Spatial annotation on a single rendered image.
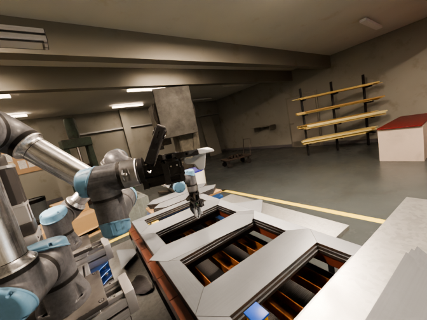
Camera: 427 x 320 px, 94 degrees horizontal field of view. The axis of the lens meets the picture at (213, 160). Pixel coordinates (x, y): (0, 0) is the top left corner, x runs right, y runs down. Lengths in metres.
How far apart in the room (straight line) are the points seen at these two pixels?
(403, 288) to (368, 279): 0.07
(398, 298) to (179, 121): 5.07
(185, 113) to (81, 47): 2.80
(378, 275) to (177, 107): 5.08
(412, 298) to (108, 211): 0.71
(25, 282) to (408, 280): 0.91
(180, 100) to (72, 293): 4.95
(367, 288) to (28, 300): 0.82
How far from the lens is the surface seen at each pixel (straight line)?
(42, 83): 4.86
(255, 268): 1.04
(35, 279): 0.74
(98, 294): 0.91
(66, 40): 3.52
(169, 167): 0.54
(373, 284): 0.71
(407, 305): 0.65
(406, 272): 0.73
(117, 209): 0.59
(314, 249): 1.17
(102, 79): 4.98
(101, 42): 3.59
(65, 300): 0.88
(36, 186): 9.91
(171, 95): 5.40
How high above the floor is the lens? 1.51
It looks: 9 degrees down
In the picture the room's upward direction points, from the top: 12 degrees counter-clockwise
